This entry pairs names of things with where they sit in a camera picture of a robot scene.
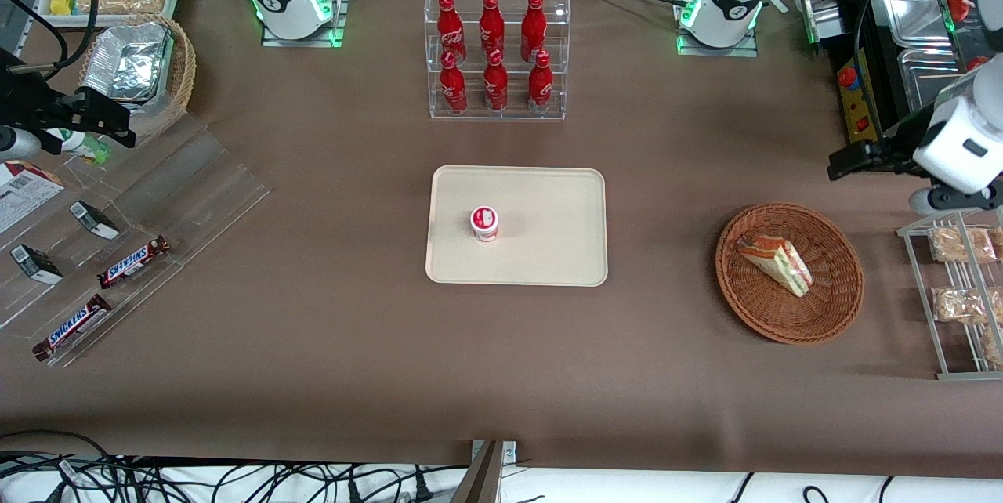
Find Snickers chocolate bar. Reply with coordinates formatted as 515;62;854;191
32;294;113;362
96;235;171;289

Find triangular sandwich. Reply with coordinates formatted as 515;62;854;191
735;233;813;299

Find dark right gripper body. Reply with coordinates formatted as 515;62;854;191
0;49;62;145

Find red white yogurt cup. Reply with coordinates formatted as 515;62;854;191
469;205;500;243

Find tangled black cables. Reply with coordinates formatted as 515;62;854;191
0;429;471;503

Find silver foil pack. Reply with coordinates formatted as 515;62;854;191
82;23;174;104

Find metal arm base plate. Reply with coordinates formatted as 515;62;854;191
678;0;759;58
261;0;347;48

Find green white drink bottle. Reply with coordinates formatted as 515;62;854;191
47;128;112;165

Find small black white box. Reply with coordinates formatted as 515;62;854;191
69;201;121;241
9;244;63;285

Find beige plastic tray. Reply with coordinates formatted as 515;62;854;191
425;165;609;288

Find brown table cover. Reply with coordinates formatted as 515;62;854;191
0;0;1003;480

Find red cola bottle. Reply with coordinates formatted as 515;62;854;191
483;49;509;112
480;0;506;57
439;51;469;114
436;0;467;65
521;0;547;63
527;50;554;114

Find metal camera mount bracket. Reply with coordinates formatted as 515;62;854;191
451;439;519;503

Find round brown wicker basket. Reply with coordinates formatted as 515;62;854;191
715;201;865;345

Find tan wicker basket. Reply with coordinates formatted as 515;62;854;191
78;13;197;140

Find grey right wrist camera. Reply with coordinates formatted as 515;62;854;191
0;125;42;161

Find red white carton box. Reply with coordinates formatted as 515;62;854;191
0;161;65;233

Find black hot food case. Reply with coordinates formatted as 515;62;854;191
799;0;1003;147

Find grey wire rack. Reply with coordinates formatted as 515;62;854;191
897;209;1003;381

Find clear acrylic stepped stand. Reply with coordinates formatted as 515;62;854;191
0;111;271;369

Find clear acrylic bottle rack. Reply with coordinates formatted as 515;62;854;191
424;0;571;121

